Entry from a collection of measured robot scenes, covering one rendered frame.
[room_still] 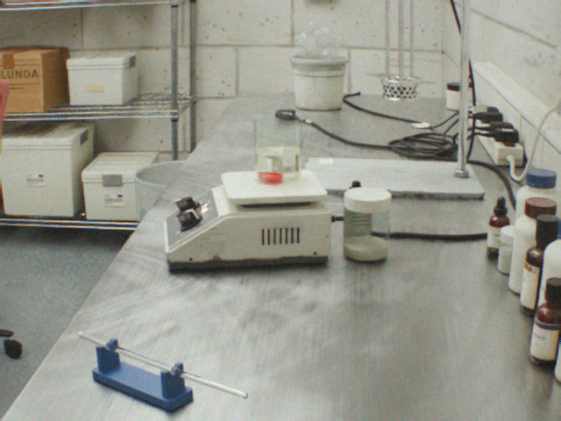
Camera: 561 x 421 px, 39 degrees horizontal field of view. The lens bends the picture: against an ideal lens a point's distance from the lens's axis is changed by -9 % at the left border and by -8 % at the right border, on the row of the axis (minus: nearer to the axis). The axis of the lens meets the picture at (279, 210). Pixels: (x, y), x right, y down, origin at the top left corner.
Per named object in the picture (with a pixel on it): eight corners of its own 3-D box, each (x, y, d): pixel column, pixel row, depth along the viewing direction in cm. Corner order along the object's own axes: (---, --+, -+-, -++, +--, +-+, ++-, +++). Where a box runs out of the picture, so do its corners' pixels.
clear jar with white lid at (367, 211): (398, 256, 108) (401, 196, 105) (361, 266, 105) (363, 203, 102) (370, 243, 113) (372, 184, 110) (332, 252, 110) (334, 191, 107)
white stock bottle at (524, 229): (558, 299, 93) (568, 210, 90) (509, 296, 94) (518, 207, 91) (553, 281, 99) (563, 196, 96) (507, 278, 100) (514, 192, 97)
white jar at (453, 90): (460, 111, 205) (460, 86, 203) (441, 108, 209) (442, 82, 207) (473, 110, 209) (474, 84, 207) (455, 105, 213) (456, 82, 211)
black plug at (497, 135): (486, 141, 155) (486, 131, 154) (482, 137, 159) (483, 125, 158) (520, 143, 154) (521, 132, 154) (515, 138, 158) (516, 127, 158)
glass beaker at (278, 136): (310, 178, 111) (310, 114, 109) (294, 191, 106) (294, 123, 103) (259, 174, 114) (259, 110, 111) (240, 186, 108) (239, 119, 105)
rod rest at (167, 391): (91, 378, 76) (87, 345, 75) (115, 366, 79) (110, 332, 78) (171, 412, 71) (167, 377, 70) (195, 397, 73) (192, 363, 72)
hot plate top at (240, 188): (228, 205, 102) (228, 198, 102) (220, 179, 113) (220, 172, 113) (329, 201, 104) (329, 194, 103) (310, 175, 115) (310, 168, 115)
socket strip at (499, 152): (495, 166, 153) (497, 143, 152) (468, 124, 191) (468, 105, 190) (522, 167, 153) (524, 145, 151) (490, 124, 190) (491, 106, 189)
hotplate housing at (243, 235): (166, 272, 103) (164, 209, 100) (164, 237, 115) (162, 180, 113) (348, 263, 106) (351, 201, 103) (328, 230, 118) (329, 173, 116)
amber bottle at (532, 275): (554, 303, 92) (565, 212, 89) (557, 318, 88) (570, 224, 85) (518, 301, 93) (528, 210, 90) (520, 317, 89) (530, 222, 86)
